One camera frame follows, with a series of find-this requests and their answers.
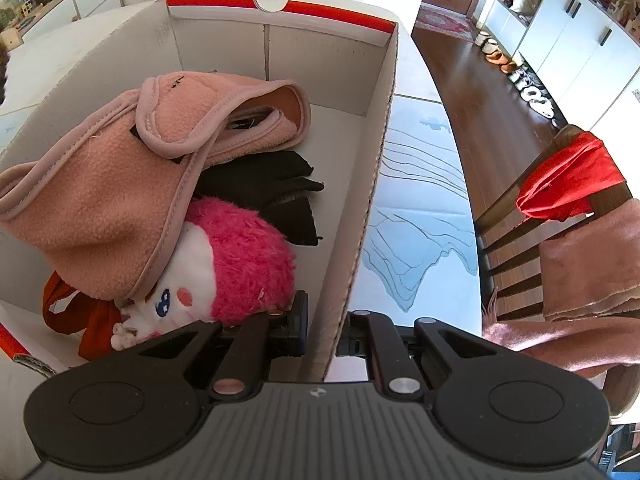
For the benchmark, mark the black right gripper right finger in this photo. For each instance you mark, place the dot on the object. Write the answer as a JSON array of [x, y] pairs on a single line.
[[409, 363]]

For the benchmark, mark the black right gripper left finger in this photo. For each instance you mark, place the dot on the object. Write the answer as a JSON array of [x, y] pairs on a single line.
[[231, 363]]

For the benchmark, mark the black dotted glove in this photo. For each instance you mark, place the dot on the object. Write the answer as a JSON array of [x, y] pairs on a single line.
[[276, 185]]

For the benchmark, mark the pink fleece hat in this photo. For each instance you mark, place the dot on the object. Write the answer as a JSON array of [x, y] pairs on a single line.
[[105, 205]]

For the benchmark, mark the red and white cardboard box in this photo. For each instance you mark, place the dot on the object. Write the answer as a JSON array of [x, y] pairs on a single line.
[[318, 47]]

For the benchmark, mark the pink penguin plush toy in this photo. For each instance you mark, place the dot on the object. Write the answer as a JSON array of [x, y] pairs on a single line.
[[228, 264]]

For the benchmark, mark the blue patterned table mat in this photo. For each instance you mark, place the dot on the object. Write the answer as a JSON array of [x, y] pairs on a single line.
[[395, 221]]

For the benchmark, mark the red cloth in box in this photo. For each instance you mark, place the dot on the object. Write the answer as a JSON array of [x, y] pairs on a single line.
[[68, 311]]

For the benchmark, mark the pink scarf on chair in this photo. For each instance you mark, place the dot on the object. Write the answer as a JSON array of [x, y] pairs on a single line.
[[590, 282]]

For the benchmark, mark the red cloth on chair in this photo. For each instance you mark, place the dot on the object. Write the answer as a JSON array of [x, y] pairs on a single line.
[[560, 187]]

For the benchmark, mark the red patterned rug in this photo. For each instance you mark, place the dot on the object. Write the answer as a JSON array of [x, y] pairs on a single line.
[[444, 22]]

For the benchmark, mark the white tall cabinet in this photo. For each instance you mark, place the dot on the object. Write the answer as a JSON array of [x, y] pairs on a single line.
[[581, 55]]

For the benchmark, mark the white wooden sideboard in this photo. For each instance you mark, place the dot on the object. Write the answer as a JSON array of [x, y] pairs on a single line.
[[58, 13]]

